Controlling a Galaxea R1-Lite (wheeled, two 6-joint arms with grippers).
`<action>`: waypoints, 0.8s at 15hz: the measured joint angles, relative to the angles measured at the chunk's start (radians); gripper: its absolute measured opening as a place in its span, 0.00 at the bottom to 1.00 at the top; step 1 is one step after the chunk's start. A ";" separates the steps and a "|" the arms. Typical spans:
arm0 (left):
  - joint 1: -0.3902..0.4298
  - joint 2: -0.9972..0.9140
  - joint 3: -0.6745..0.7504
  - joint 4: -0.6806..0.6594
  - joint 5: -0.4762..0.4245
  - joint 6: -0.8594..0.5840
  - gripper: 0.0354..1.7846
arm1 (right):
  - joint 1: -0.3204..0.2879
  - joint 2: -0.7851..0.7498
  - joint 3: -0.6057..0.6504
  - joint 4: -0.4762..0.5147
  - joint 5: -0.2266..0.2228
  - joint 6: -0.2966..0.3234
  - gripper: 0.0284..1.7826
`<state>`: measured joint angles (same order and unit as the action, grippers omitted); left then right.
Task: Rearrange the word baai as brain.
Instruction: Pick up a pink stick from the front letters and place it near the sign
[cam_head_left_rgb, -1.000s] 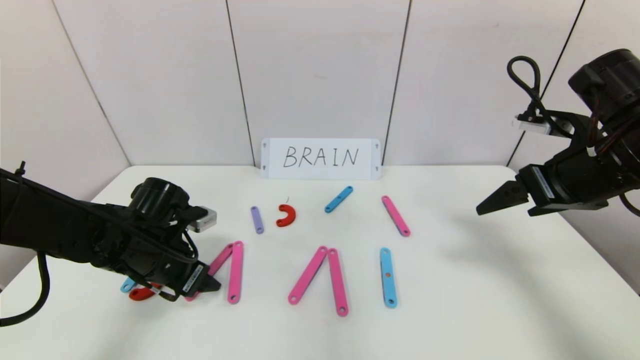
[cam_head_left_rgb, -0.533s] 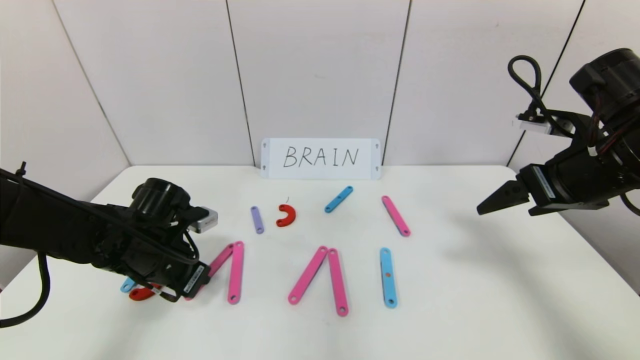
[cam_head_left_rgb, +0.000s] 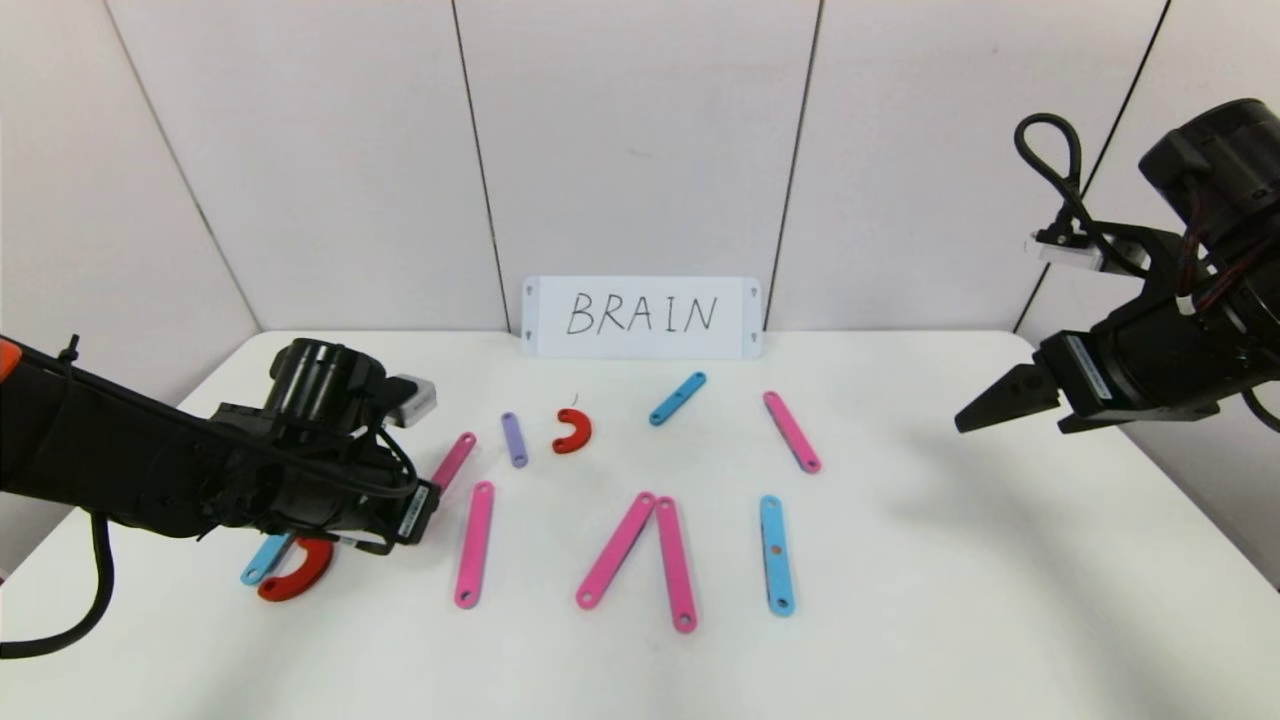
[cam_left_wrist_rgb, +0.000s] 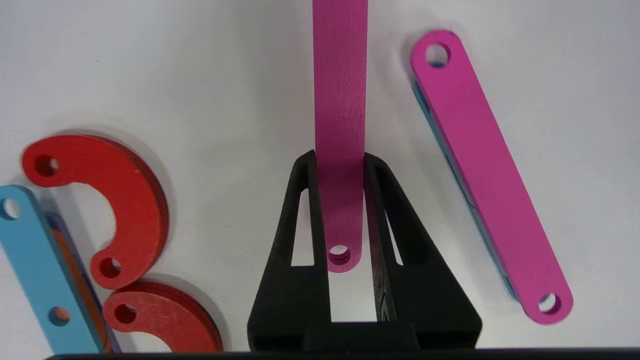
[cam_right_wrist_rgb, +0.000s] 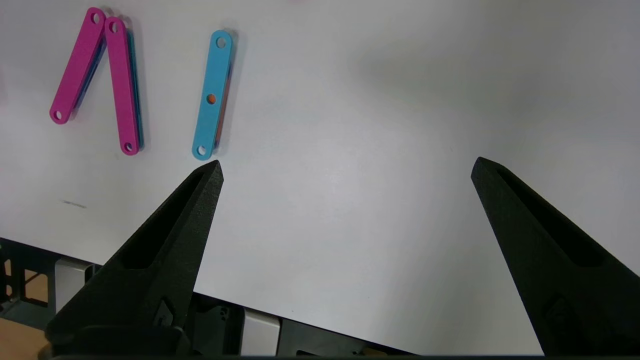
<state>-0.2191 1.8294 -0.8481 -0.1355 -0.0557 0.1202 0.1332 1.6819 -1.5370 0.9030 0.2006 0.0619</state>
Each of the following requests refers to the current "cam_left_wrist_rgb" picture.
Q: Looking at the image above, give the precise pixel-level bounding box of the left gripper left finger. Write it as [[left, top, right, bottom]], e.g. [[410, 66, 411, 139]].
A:
[[247, 150, 332, 351]]

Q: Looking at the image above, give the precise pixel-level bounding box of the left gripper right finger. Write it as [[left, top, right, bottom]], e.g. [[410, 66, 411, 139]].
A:
[[364, 152, 483, 349]]

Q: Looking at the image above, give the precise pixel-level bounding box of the pink bar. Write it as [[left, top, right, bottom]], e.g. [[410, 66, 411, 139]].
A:
[[410, 29, 574, 326], [312, 0, 369, 273]]

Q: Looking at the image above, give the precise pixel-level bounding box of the large red arc piece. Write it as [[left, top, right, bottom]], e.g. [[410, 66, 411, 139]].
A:
[[102, 281, 224, 353], [21, 134, 170, 291]]

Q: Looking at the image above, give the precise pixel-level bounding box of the long blue bar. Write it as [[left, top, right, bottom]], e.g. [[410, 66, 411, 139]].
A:
[[0, 185, 121, 355]]

